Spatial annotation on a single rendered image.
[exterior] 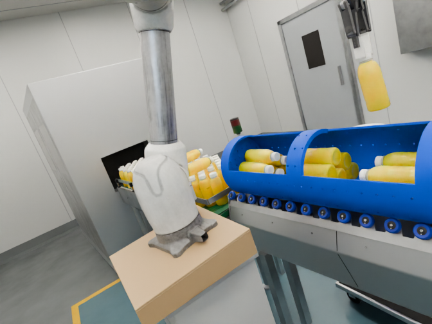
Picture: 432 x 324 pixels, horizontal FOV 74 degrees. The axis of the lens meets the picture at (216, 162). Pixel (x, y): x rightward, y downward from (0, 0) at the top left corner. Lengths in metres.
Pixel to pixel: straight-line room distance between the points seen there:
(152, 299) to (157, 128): 0.54
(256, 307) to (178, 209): 0.41
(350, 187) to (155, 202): 0.57
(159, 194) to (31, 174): 4.69
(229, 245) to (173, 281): 0.18
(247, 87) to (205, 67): 1.12
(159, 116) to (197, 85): 5.15
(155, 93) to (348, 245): 0.82
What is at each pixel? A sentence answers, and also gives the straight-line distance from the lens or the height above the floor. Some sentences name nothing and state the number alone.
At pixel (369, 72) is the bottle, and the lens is 1.03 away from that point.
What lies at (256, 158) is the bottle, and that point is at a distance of 1.30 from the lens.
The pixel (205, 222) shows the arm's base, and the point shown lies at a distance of 0.94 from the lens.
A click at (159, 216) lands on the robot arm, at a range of 0.87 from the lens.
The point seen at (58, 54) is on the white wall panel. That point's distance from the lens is 5.61.
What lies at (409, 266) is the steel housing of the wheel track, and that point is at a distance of 1.01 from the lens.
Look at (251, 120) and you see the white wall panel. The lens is 6.78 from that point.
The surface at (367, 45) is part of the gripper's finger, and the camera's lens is 1.07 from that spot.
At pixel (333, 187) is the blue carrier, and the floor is 1.09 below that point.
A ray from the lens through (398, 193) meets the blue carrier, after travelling 0.88.
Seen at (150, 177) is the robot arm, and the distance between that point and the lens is 0.84.
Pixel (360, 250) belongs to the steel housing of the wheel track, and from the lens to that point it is 1.07.
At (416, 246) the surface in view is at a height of 0.92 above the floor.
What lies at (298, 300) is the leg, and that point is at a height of 0.23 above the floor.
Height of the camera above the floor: 1.49
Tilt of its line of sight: 14 degrees down
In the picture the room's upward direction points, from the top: 19 degrees counter-clockwise
